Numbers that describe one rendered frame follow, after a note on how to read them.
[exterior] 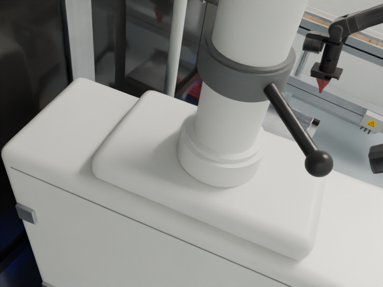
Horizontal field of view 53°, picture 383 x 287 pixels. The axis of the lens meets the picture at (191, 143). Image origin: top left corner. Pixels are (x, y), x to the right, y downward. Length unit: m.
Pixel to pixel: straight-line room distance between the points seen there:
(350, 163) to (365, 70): 0.68
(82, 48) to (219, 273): 0.42
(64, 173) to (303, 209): 0.27
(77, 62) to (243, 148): 0.37
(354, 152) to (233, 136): 2.71
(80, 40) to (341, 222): 0.47
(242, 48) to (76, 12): 0.36
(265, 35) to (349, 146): 2.81
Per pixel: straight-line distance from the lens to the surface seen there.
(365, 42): 2.32
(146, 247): 0.50
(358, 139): 3.21
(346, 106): 2.55
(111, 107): 0.55
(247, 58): 0.33
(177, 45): 0.81
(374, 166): 1.08
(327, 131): 3.14
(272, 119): 1.64
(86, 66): 0.70
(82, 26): 0.66
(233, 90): 0.34
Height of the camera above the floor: 1.91
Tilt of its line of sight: 46 degrees down
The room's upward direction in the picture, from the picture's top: 12 degrees clockwise
